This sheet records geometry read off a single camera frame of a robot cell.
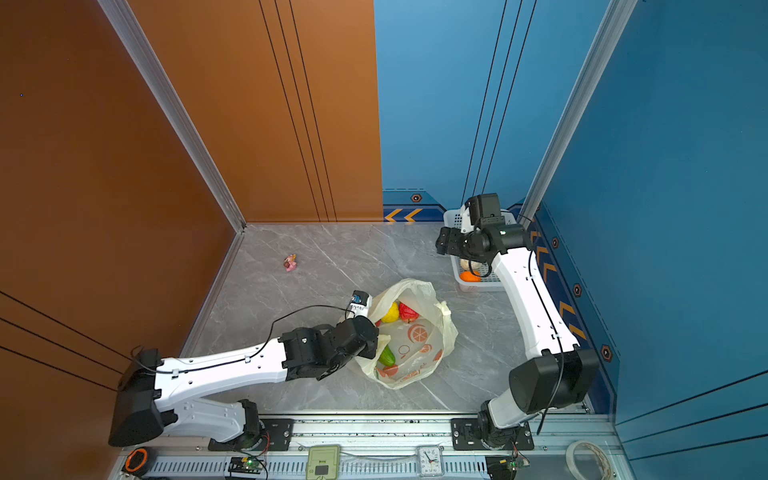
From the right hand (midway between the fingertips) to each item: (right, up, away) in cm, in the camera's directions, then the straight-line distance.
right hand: (446, 245), depth 79 cm
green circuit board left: (-49, -53, -8) cm, 72 cm away
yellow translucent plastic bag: (-7, -27, +13) cm, 31 cm away
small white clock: (-5, -50, -10) cm, 52 cm away
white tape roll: (+28, -51, -10) cm, 59 cm away
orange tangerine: (+10, -10, +18) cm, 23 cm away
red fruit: (-10, -20, +11) cm, 25 cm away
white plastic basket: (+9, +10, +34) cm, 37 cm away
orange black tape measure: (-73, -50, -10) cm, 89 cm away
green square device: (-30, -50, -10) cm, 60 cm away
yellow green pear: (-16, -31, +3) cm, 35 cm away
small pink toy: (-51, -6, +27) cm, 58 cm away
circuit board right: (+13, -53, -8) cm, 55 cm away
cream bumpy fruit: (+10, -6, +23) cm, 26 cm away
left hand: (-17, -21, -4) cm, 28 cm away
